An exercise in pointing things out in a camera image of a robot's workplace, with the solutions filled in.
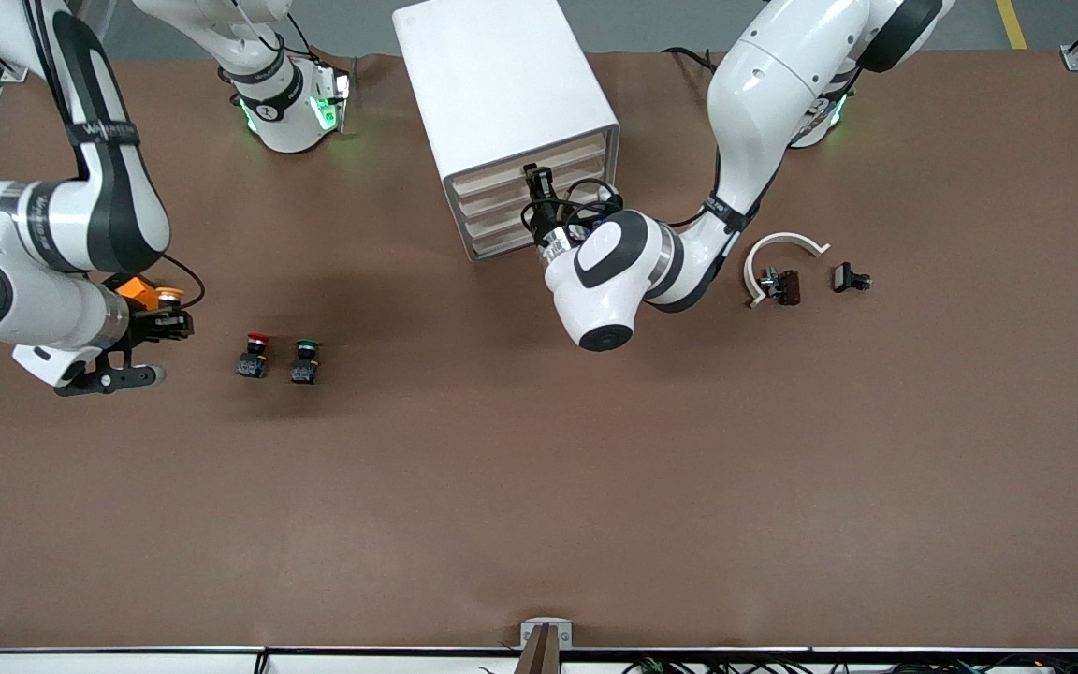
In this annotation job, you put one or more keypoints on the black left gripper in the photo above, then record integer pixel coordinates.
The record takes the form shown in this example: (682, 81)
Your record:
(546, 221)

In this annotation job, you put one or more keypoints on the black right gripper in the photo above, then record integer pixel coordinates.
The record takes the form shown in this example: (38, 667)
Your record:
(153, 325)

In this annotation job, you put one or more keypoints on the yellow push button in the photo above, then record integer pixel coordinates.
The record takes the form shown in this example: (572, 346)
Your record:
(170, 297)

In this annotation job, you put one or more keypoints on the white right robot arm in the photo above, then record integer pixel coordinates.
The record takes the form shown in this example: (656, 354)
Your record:
(34, 225)

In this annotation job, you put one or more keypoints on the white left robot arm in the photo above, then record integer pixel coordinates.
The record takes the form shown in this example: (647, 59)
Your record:
(764, 84)

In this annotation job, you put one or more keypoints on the red push button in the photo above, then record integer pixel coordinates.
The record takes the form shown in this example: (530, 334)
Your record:
(254, 363)

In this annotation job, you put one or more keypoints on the green push button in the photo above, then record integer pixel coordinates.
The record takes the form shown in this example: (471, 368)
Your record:
(305, 370)

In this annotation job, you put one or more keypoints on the orange box with hole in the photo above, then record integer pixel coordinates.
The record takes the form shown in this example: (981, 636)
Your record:
(137, 288)

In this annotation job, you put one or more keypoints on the white curved plastic piece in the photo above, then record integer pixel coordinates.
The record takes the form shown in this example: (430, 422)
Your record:
(785, 238)

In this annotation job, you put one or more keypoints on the small brown black component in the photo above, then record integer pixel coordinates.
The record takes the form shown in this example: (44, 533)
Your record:
(790, 287)

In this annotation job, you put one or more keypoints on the brown table cover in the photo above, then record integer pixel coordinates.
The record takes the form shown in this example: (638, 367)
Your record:
(539, 468)

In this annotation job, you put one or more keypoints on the small black clip component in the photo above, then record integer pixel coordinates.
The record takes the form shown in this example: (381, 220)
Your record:
(843, 277)

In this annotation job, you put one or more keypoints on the brown bar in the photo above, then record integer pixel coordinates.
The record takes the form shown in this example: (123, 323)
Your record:
(539, 660)

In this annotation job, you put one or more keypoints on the white table edge rail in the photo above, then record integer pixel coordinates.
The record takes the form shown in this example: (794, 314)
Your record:
(127, 663)

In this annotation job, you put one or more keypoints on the grey metal bracket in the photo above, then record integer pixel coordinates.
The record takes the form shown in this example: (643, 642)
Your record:
(546, 625)

